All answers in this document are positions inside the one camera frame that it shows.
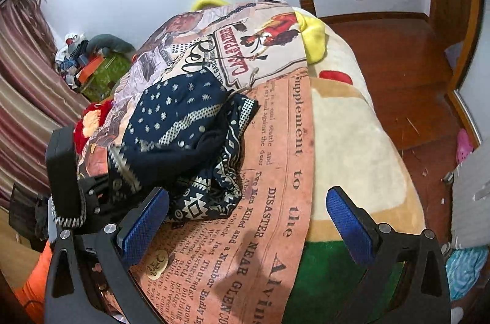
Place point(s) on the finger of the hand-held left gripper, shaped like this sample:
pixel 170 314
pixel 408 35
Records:
pixel 95 194

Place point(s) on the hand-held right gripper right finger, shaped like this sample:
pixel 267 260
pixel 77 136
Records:
pixel 350 224

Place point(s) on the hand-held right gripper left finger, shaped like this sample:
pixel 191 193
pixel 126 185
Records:
pixel 147 226

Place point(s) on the navy patterned hooded sweater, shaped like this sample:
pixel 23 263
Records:
pixel 183 132

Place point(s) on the beige round tag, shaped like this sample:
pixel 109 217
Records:
pixel 157 263

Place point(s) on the black bag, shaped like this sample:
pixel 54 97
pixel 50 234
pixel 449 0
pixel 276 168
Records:
pixel 28 211

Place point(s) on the cream yellow green plush blanket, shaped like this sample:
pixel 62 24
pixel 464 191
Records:
pixel 352 140

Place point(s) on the striped curtain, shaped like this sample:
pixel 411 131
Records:
pixel 26 87

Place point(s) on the orange cloth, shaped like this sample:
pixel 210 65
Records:
pixel 36 282

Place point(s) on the newspaper print blanket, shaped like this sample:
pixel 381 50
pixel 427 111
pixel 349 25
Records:
pixel 245 171

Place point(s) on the pile of clutter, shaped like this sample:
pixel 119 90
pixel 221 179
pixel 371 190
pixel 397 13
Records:
pixel 74 56

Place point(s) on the teal patterned cloth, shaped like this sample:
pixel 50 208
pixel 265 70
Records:
pixel 465 270

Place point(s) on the grey plush toy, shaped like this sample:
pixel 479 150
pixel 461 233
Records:
pixel 111 42

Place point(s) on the pink slipper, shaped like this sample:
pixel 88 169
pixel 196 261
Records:
pixel 464 146

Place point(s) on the grey floor cloth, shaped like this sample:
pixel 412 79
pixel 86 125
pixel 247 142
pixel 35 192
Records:
pixel 454 54

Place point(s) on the wooden door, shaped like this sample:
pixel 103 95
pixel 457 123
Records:
pixel 455 22

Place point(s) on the wooden bed post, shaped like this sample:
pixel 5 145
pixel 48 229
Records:
pixel 308 5

